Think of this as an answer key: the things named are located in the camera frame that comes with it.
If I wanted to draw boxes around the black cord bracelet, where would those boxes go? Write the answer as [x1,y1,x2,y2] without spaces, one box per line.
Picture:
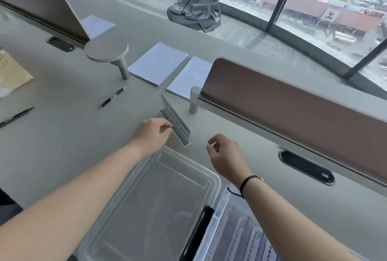
[227,175,264,199]

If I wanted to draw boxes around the clear acrylic sign holder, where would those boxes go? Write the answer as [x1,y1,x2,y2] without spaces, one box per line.
[159,95,195,147]

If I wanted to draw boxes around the brown paper envelope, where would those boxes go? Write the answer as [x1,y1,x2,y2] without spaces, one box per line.
[0,48,34,93]

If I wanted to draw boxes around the black bin latch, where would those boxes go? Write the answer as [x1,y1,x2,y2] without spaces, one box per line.
[183,205,215,261]

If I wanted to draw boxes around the person's right forearm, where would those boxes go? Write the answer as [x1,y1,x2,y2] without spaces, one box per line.
[232,175,353,261]

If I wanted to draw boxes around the person's left forearm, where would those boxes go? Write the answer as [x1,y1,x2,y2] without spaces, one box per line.
[0,144,153,261]

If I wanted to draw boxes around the oval desk cable grommet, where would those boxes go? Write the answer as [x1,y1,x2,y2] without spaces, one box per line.
[46,37,76,53]
[278,149,335,186]

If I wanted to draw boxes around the white paper stack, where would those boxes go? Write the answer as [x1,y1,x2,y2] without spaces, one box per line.
[166,56,213,100]
[80,15,116,40]
[128,42,189,86]

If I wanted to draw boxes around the black pen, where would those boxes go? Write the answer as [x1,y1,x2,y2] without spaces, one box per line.
[101,87,126,108]
[0,107,35,129]

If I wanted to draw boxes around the person's left hand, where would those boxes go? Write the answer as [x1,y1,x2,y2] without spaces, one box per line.
[128,118,174,158]

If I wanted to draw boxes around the person's right hand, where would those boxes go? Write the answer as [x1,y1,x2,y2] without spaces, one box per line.
[206,133,254,185]

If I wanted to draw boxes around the clear plastic bin with papers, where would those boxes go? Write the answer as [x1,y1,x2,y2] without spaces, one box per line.
[193,186,368,261]

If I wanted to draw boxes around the round gray desk stand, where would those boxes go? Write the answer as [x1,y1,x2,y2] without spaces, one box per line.
[84,38,129,80]

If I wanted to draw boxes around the gray divider support post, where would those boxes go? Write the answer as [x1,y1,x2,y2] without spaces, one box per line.
[189,86,202,114]

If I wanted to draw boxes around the printed paper sheets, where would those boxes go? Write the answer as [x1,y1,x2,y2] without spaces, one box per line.
[209,206,279,261]

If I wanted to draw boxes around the empty clear plastic bin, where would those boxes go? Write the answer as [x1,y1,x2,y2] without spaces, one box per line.
[71,144,223,261]

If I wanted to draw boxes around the brown desk divider panel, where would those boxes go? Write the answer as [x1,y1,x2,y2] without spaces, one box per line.
[197,58,387,190]
[0,0,91,50]

